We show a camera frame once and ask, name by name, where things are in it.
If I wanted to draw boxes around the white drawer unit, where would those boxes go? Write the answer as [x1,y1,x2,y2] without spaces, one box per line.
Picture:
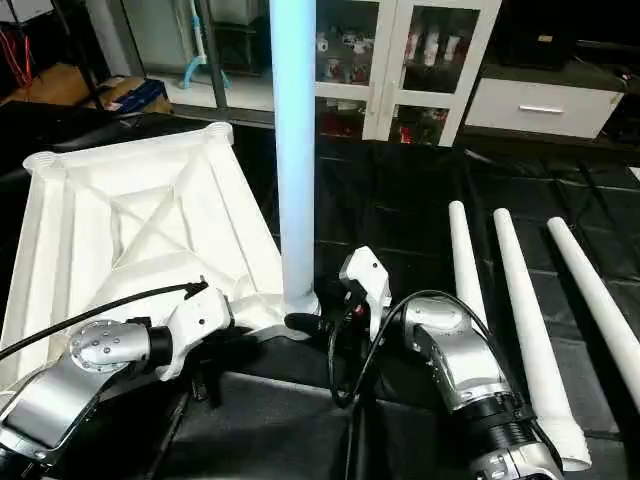
[464,78,627,140]

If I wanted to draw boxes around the white glass-door cabinet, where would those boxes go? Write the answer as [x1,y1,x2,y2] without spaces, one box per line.
[298,0,503,148]

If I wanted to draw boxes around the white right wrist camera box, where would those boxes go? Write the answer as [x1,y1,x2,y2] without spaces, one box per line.
[338,245,394,343]

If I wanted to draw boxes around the brown cardboard box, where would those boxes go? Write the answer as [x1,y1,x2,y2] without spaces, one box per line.
[95,78,146,111]

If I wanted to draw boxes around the blue plastic bag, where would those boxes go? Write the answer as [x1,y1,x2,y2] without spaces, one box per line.
[128,80,173,113]

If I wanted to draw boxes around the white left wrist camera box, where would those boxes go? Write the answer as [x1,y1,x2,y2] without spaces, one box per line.
[158,284,235,383]

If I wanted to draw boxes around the light blue hooked pole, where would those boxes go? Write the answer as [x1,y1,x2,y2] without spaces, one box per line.
[178,0,233,91]

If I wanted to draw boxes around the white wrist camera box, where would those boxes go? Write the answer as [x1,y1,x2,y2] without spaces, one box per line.
[338,245,394,343]
[158,284,235,383]

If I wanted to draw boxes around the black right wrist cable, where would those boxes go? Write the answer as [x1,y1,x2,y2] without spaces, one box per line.
[327,289,493,410]

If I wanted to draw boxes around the black work mat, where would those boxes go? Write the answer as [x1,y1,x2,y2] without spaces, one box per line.
[0,100,640,480]

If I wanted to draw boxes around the white plastic table leg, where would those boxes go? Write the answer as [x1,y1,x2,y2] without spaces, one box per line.
[446,200,492,333]
[492,207,594,473]
[545,216,640,413]
[267,0,322,317]

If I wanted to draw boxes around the white plastic table top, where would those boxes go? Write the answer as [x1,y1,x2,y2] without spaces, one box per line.
[0,121,323,393]

